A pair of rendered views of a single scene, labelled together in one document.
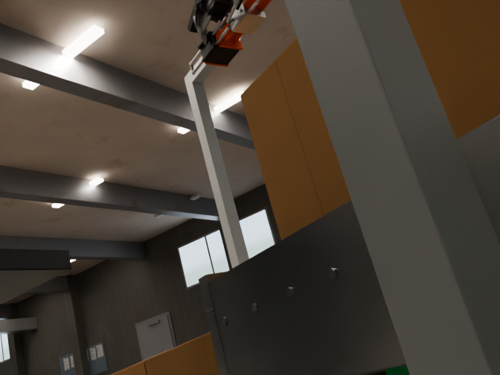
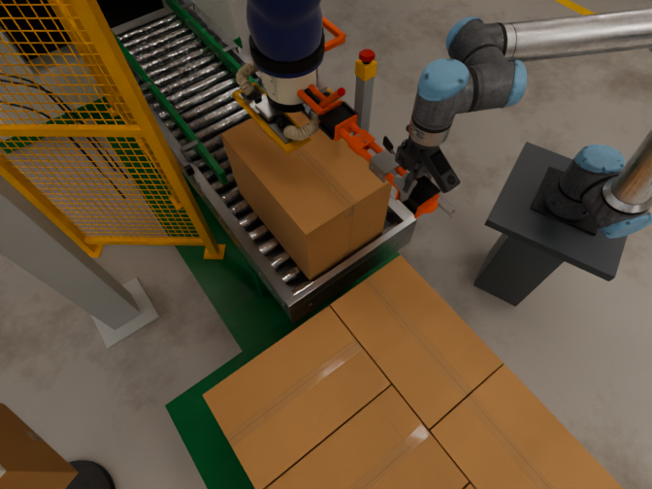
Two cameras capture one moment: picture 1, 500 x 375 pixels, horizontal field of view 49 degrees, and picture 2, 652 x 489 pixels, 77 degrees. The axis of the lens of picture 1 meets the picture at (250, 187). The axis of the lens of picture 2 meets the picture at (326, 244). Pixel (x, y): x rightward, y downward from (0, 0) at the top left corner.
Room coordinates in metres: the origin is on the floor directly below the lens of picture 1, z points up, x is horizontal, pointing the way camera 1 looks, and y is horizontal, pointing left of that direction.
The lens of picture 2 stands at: (1.95, -0.25, 2.15)
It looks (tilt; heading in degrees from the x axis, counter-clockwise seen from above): 60 degrees down; 182
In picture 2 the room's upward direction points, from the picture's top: 2 degrees counter-clockwise
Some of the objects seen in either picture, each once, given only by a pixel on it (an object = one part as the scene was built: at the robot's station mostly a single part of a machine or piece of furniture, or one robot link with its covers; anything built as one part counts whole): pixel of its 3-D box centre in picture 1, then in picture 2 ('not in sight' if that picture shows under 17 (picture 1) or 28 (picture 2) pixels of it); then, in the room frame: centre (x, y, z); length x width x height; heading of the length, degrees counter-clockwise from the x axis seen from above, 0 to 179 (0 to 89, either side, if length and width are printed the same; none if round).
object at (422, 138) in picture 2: not in sight; (428, 127); (1.26, -0.04, 1.48); 0.10 x 0.09 x 0.05; 127
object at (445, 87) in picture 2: not in sight; (440, 95); (1.26, -0.03, 1.56); 0.10 x 0.09 x 0.12; 101
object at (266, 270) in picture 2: not in sight; (172, 146); (0.40, -1.13, 0.50); 2.31 x 0.05 x 0.19; 37
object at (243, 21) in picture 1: (246, 17); (384, 166); (1.18, -0.10, 1.25); 0.07 x 0.07 x 0.04; 38
